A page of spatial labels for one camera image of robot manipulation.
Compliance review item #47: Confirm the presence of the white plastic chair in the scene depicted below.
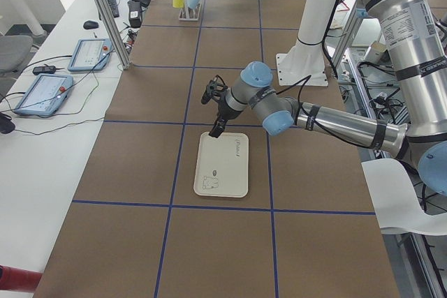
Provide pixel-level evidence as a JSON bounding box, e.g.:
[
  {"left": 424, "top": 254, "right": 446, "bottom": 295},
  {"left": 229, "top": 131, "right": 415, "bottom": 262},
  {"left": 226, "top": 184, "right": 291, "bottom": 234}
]
[{"left": 362, "top": 158, "right": 446, "bottom": 236}]

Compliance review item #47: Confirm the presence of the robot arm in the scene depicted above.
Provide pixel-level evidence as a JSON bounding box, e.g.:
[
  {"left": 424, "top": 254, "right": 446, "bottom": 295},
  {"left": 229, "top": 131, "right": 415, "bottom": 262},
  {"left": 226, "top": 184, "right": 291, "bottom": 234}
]
[{"left": 201, "top": 0, "right": 446, "bottom": 194}]

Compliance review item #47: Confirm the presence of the blue plastic cup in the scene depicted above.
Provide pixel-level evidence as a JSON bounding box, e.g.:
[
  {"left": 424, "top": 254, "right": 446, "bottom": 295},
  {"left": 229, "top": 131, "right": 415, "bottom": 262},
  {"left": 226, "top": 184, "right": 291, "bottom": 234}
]
[{"left": 187, "top": 0, "right": 200, "bottom": 10}]

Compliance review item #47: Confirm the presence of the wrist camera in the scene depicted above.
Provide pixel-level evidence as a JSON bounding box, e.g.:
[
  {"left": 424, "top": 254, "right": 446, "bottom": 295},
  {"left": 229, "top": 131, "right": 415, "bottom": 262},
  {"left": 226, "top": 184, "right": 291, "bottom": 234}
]
[{"left": 201, "top": 75, "right": 228, "bottom": 105}]

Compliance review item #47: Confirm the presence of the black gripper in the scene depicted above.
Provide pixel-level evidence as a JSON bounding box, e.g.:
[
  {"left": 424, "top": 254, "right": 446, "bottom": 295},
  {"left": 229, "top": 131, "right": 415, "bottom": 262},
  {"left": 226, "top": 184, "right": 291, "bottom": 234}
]
[{"left": 209, "top": 91, "right": 241, "bottom": 138}]

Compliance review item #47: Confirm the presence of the black power adapter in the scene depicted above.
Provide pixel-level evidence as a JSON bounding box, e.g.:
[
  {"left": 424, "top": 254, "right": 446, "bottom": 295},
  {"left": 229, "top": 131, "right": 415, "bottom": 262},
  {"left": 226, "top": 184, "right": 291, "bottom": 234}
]
[{"left": 32, "top": 66, "right": 57, "bottom": 75}]

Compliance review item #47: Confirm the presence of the teach pendant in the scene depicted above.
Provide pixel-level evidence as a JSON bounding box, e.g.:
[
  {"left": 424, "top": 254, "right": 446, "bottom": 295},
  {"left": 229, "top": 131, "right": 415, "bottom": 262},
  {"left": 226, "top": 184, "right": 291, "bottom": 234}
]
[
  {"left": 67, "top": 38, "right": 112, "bottom": 72},
  {"left": 13, "top": 74, "right": 74, "bottom": 117}
]

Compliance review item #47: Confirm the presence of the black desktop box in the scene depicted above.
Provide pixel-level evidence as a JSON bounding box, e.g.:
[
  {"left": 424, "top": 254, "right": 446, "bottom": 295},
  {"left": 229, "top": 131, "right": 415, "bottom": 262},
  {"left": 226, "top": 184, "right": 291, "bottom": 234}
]
[{"left": 128, "top": 1, "right": 142, "bottom": 28}]

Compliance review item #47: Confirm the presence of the grey office chair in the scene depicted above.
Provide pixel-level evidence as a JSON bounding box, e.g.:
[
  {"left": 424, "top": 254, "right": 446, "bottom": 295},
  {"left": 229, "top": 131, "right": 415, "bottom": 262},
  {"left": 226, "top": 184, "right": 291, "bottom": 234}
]
[{"left": 1, "top": 35, "right": 33, "bottom": 77}]

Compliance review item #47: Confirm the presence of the cream serving tray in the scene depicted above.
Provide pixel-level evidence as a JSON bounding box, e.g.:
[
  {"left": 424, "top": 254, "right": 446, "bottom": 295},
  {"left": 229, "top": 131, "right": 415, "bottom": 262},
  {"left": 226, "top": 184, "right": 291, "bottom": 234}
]
[{"left": 193, "top": 132, "right": 249, "bottom": 198}]

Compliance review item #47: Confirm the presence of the yellow plastic cup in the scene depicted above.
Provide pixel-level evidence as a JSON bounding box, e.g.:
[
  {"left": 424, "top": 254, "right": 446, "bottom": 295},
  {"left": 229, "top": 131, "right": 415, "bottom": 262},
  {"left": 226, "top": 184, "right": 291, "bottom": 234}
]
[{"left": 172, "top": 0, "right": 184, "bottom": 8}]

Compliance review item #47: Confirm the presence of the aluminium frame post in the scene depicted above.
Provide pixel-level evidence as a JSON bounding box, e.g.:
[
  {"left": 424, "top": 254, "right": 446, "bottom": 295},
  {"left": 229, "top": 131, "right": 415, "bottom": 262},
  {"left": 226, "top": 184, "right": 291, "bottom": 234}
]
[{"left": 94, "top": 0, "right": 131, "bottom": 70}]

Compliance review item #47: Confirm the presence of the near teach pendant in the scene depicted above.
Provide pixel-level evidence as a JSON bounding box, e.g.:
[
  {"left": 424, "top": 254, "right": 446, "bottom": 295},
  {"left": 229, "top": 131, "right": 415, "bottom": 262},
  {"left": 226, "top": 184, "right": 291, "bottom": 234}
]
[{"left": 13, "top": 74, "right": 74, "bottom": 117}]

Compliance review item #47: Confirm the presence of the black keyboard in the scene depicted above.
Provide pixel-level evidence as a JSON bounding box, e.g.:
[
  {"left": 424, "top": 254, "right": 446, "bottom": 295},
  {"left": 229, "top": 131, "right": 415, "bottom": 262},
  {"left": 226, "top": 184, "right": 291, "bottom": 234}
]
[{"left": 106, "top": 0, "right": 119, "bottom": 17}]

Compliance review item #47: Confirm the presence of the red water bottle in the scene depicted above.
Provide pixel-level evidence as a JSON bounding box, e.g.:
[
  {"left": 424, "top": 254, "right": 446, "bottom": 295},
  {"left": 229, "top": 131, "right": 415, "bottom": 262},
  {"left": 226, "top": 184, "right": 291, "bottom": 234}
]
[{"left": 0, "top": 265, "right": 43, "bottom": 293}]

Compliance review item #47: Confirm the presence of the white wire cup rack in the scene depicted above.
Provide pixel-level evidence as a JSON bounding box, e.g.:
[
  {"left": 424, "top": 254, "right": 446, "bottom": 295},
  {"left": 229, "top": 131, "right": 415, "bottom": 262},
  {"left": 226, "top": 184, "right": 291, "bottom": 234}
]
[{"left": 178, "top": 0, "right": 202, "bottom": 22}]

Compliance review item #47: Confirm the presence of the black computer mouse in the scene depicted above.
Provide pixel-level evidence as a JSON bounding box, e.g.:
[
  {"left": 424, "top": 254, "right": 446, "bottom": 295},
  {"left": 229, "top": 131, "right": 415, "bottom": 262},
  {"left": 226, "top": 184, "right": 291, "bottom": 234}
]
[{"left": 82, "top": 20, "right": 99, "bottom": 30}]

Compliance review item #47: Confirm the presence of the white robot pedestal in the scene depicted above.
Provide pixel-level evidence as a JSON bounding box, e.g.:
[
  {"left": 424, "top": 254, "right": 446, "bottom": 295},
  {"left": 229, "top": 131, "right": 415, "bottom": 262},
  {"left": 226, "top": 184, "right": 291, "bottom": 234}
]
[{"left": 277, "top": 0, "right": 338, "bottom": 87}]

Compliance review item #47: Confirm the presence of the far teach pendant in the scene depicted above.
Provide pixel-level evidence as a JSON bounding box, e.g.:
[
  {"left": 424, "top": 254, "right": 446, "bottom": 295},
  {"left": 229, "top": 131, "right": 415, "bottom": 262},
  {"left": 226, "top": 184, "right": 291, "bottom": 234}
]
[{"left": 67, "top": 38, "right": 112, "bottom": 72}]

